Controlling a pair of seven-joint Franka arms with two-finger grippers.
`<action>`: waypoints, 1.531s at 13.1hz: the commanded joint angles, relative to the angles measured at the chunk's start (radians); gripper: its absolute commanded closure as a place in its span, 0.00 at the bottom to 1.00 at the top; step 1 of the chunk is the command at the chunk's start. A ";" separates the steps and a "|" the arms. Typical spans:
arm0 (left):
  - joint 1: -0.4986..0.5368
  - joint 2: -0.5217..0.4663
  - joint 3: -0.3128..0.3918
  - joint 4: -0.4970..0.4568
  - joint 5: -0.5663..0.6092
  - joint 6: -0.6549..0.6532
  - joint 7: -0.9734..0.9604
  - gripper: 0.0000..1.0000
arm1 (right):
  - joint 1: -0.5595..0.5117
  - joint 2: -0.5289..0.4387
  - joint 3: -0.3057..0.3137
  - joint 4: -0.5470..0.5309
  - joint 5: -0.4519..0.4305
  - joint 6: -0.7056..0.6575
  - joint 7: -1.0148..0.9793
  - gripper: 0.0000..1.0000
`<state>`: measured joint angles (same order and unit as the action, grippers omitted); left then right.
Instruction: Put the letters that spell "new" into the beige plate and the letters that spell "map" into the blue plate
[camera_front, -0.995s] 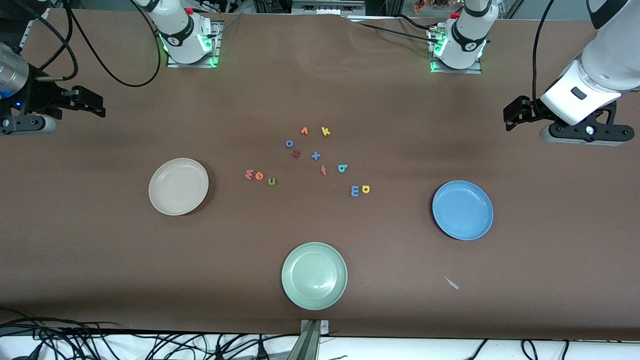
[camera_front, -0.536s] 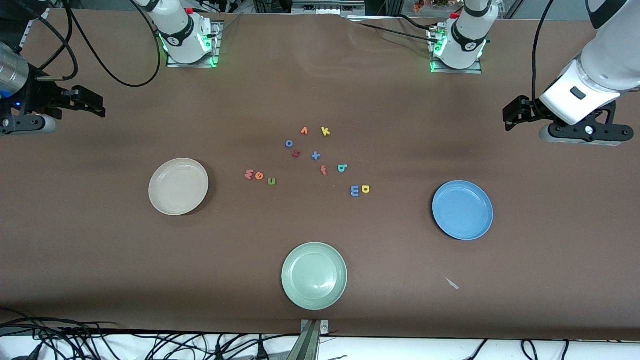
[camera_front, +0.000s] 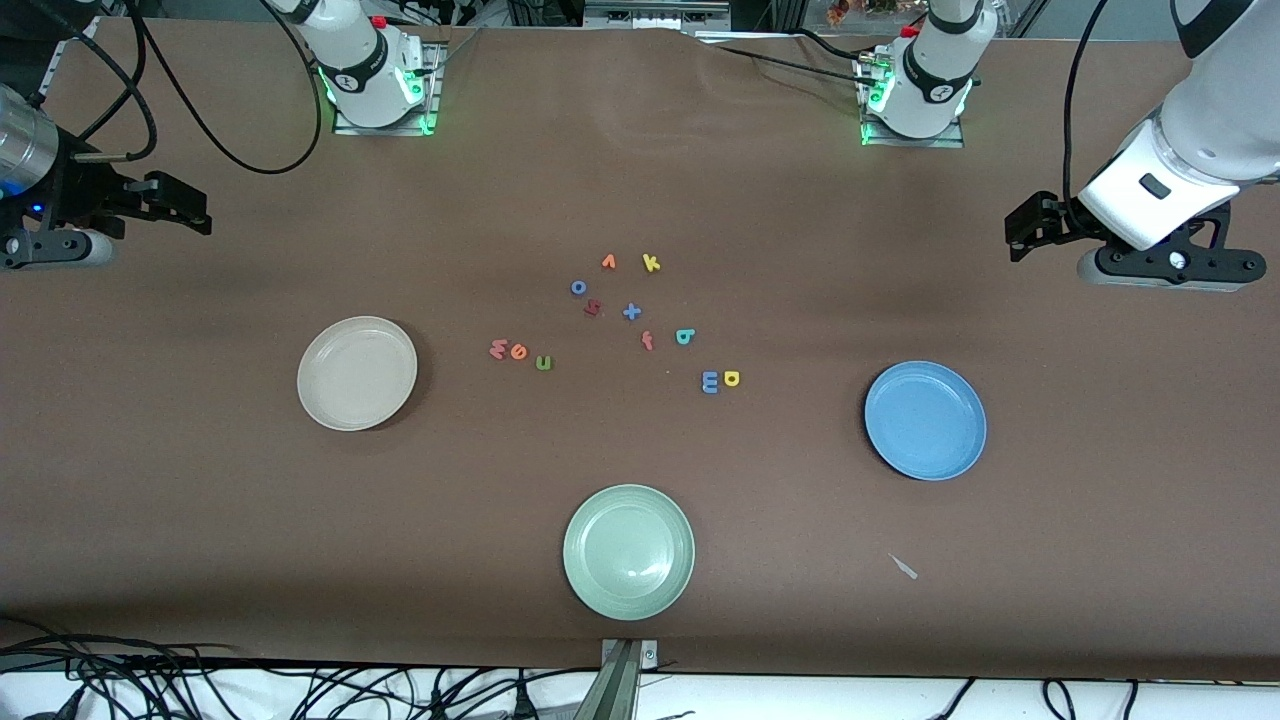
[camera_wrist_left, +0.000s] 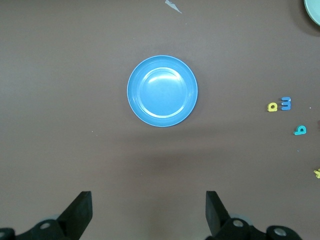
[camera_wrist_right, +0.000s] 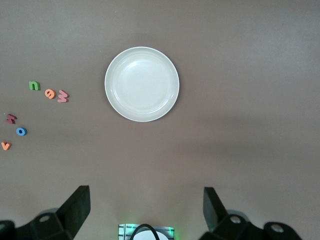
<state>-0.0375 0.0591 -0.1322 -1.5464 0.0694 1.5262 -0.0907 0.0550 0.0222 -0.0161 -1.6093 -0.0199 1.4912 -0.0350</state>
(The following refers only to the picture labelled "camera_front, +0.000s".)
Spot blue round plate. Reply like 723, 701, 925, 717
864, 361, 988, 482

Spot light beige round plate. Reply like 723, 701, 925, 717
297, 316, 419, 432

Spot brown table cover sheet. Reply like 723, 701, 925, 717
0, 15, 1280, 681

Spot pale green round plate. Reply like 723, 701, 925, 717
563, 484, 696, 622

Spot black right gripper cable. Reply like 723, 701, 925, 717
30, 0, 159, 163

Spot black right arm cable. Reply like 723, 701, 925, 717
130, 0, 326, 176

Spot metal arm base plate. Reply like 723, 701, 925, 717
332, 40, 443, 137
858, 55, 967, 150

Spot aluminium frame profile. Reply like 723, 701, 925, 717
35, 15, 101, 106

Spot black cable on table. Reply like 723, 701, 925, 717
690, 35, 876, 81

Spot grey metal frame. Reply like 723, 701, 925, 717
582, 0, 733, 31

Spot tangled black floor cables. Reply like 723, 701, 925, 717
0, 620, 601, 720

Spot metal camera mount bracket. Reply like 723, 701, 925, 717
598, 638, 661, 720

